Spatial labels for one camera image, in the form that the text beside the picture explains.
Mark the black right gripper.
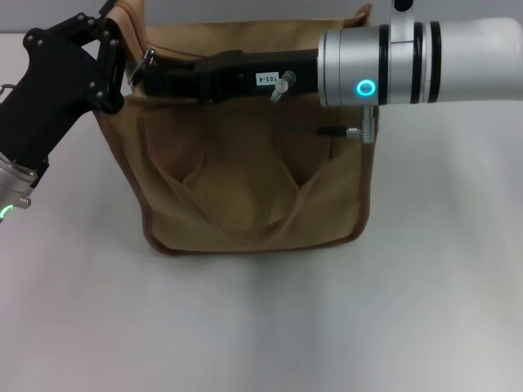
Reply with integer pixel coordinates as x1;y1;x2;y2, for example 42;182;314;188
136;47;323;105

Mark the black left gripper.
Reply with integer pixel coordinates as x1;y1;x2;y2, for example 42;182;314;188
0;0;127;189

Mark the silver metal zipper pull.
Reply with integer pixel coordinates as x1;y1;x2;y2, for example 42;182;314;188
129;47;159;85

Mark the khaki canvas food bag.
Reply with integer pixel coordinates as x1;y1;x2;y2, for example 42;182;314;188
94;0;382;258

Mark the right gripper cable with connector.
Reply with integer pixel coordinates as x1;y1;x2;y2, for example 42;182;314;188
269;69;378;145

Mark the silver camera mount clamp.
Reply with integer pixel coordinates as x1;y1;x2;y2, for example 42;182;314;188
389;0;418;45

